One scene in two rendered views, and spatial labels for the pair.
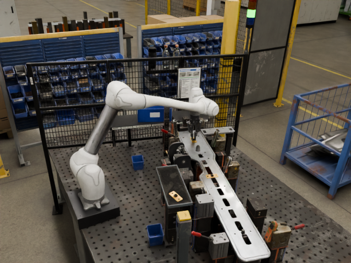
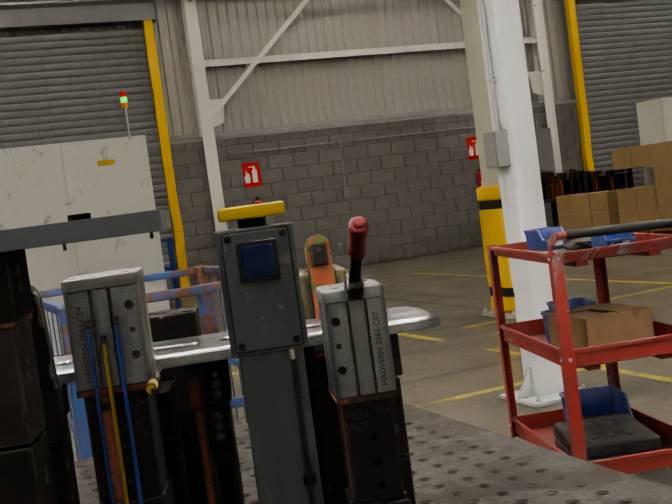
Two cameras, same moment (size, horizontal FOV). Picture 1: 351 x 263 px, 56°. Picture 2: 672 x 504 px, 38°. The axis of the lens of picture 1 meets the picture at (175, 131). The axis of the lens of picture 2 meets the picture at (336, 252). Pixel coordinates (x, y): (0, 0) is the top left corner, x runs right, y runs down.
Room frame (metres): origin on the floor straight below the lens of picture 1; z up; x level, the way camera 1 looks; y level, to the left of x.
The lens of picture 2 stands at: (1.09, 0.81, 1.15)
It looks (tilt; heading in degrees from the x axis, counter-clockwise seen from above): 3 degrees down; 278
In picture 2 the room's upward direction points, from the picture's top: 8 degrees counter-clockwise
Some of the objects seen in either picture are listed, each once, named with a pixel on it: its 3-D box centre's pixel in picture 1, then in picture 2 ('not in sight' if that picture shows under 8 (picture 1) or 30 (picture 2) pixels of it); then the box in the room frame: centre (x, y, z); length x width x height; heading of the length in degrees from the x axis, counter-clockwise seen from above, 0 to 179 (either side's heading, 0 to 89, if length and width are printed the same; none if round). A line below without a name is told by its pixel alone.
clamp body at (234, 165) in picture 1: (230, 182); not in sight; (1.94, -0.42, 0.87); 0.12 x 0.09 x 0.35; 104
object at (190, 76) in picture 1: (188, 82); not in sight; (2.85, -0.11, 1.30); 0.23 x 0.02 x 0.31; 104
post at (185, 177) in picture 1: (185, 200); not in sight; (1.70, -0.08, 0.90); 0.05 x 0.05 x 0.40; 14
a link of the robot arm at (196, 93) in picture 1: (197, 98); not in sight; (2.28, -0.15, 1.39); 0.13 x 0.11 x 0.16; 35
